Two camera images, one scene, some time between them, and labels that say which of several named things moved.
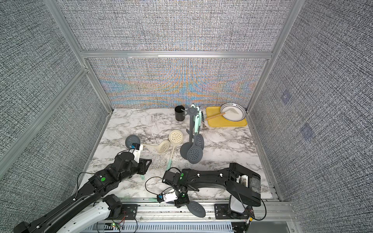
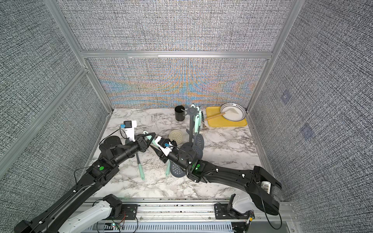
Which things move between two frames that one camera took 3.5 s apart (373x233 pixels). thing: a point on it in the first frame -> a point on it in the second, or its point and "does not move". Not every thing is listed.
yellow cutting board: x=220 y=121 does not move
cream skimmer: x=176 y=137 does not move
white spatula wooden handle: x=228 y=112 does not move
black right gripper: x=178 y=203 -> x=162 y=156
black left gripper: x=144 y=167 -> x=142 y=144
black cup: x=179 y=114 does not move
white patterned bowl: x=234 y=112 does not move
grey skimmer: x=196 y=208 -> x=176 y=168
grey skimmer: x=200 y=142 -> x=197 y=152
